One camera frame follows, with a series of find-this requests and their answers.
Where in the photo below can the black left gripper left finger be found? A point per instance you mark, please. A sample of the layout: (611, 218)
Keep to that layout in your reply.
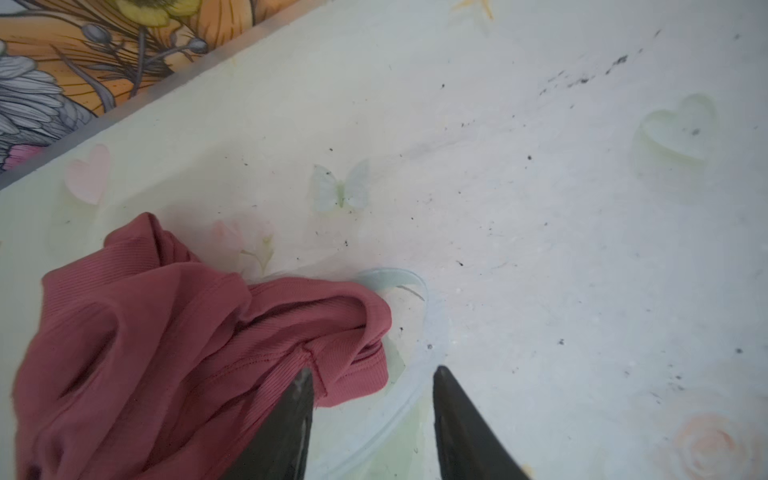
(279, 448)

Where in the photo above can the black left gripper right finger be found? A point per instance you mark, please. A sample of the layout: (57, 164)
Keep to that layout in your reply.
(466, 446)

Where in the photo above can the maroon ribbed cloth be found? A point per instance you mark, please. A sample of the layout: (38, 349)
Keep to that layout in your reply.
(150, 364)

